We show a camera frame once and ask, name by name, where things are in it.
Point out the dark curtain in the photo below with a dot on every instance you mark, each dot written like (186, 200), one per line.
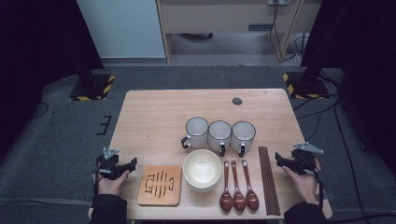
(37, 46)
(367, 62)

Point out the red-brown wooden spoon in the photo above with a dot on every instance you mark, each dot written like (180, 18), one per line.
(239, 200)
(252, 199)
(226, 200)

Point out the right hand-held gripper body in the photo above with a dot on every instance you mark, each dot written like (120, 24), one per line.
(302, 163)

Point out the white panel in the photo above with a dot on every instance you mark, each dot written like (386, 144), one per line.
(121, 28)

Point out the person's right hand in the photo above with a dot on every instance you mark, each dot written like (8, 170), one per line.
(306, 186)

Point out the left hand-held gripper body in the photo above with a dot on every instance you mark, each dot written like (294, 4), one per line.
(109, 166)

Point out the white power strip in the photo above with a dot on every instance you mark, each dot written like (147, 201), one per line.
(278, 2)

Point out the light wooden desk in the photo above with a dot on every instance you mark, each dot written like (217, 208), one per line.
(218, 18)

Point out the black stand with striped base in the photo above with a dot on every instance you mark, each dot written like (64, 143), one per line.
(91, 88)
(306, 87)

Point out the person's left hand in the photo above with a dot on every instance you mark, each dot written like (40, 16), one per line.
(110, 186)

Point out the grey tape piece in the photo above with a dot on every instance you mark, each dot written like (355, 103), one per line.
(328, 196)

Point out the row of wooden chopsticks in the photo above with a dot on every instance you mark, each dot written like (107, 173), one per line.
(268, 182)

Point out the square wooden coaster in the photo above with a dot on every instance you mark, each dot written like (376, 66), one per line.
(146, 195)

